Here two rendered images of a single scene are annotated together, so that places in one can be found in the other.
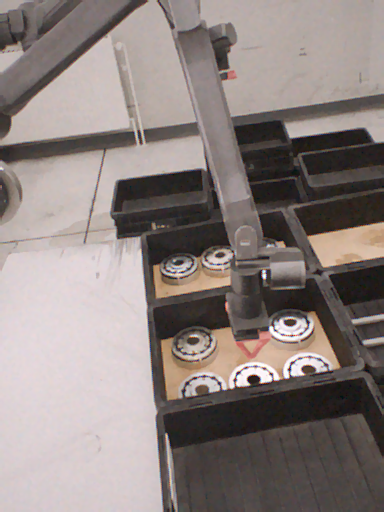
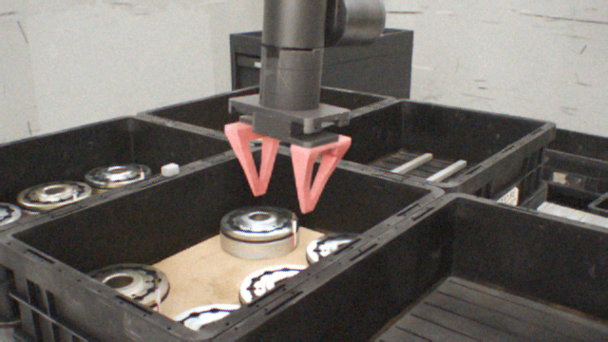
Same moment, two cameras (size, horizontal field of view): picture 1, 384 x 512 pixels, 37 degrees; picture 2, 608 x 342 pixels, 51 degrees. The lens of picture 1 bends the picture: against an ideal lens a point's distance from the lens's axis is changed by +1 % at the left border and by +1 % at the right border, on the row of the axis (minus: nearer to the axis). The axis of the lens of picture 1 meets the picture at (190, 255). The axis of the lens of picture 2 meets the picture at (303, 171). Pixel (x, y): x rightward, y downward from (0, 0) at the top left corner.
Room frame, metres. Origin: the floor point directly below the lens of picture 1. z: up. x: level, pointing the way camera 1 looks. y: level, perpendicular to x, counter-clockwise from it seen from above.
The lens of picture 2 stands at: (0.42, 0.36, 1.19)
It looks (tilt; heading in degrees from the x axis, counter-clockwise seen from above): 19 degrees down; 309
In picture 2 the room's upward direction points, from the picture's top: straight up
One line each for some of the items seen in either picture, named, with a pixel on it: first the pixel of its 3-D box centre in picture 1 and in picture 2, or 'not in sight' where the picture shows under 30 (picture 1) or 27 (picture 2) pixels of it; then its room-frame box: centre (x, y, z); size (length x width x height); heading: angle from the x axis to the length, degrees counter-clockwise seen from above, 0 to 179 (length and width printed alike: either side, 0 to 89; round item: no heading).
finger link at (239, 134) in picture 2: not in sight; (272, 153); (0.82, -0.08, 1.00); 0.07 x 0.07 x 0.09; 0
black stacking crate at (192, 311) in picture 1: (247, 354); (241, 263); (0.87, -0.08, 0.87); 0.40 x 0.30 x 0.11; 91
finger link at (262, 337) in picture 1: (249, 335); (299, 161); (0.78, -0.08, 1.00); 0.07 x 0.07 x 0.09; 0
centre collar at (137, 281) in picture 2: (193, 341); (119, 283); (0.94, 0.03, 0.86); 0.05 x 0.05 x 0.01
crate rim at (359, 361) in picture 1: (245, 337); (239, 220); (0.87, -0.08, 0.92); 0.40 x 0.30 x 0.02; 91
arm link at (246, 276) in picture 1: (249, 274); (299, 18); (0.79, -0.10, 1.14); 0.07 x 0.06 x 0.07; 84
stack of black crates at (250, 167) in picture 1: (248, 178); not in sight; (2.52, -0.35, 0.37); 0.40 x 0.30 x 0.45; 86
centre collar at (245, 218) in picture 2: (290, 323); (259, 218); (0.94, -0.19, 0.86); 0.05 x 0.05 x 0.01
